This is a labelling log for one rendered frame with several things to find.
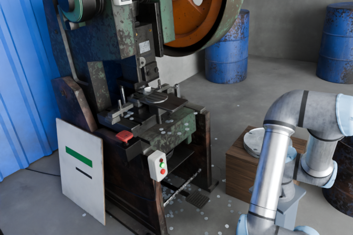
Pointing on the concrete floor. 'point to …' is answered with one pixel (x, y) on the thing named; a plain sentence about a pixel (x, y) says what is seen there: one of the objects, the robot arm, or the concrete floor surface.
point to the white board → (82, 168)
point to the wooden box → (247, 167)
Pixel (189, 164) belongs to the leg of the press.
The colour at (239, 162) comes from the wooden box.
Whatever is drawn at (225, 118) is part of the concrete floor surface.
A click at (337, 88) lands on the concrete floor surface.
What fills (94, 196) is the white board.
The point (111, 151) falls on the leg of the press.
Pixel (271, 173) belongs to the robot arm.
